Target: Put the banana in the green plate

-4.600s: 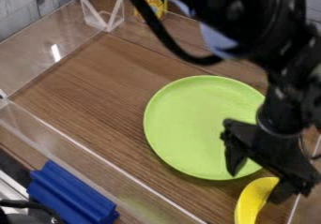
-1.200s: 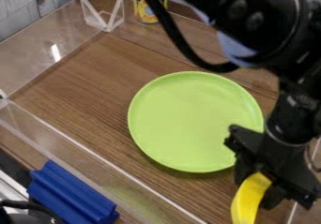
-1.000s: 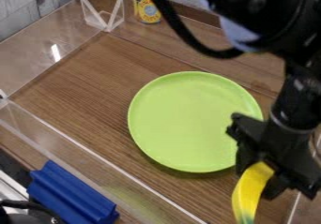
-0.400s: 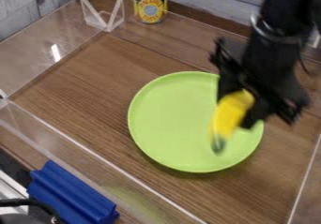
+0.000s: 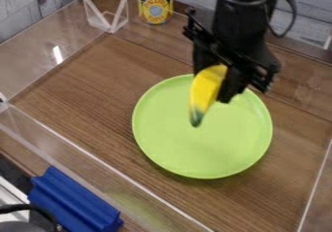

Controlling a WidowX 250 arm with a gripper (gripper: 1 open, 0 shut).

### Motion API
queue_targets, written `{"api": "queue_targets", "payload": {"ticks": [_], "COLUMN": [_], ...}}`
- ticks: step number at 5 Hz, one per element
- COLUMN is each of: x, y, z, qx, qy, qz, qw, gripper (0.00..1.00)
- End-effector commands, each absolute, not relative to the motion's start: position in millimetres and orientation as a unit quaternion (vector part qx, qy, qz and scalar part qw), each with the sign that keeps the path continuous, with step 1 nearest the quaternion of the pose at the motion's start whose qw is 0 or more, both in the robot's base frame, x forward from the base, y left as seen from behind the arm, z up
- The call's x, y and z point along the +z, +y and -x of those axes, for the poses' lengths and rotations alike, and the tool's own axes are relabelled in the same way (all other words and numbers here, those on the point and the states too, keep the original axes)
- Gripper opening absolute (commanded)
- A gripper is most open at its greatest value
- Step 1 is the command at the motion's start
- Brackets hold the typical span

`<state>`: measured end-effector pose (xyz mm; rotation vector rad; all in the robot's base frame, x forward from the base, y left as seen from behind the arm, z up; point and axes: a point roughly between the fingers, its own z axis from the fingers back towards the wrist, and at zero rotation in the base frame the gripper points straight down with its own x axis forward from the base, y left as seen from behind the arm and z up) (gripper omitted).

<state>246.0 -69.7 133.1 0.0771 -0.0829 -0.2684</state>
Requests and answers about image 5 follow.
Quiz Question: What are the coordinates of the blue plastic block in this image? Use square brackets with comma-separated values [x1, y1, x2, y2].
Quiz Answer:
[29, 166, 123, 232]

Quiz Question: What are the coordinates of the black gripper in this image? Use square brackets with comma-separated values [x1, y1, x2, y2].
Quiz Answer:
[183, 7, 282, 103]

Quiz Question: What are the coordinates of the yellow labelled tin can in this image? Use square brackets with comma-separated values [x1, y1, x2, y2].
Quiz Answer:
[139, 0, 174, 25]

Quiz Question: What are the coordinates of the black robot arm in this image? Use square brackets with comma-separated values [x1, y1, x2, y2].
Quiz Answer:
[183, 0, 282, 103]

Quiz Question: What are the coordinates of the black cable bottom left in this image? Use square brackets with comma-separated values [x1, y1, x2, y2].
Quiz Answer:
[0, 204, 63, 232]

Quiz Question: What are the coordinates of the green plate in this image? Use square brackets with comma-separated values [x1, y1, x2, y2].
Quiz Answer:
[133, 75, 273, 180]

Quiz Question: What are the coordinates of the yellow banana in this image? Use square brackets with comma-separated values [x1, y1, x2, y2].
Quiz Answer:
[189, 64, 227, 127]

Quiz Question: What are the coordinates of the clear acrylic corner bracket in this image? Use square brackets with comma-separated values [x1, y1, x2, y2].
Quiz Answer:
[83, 0, 129, 34]

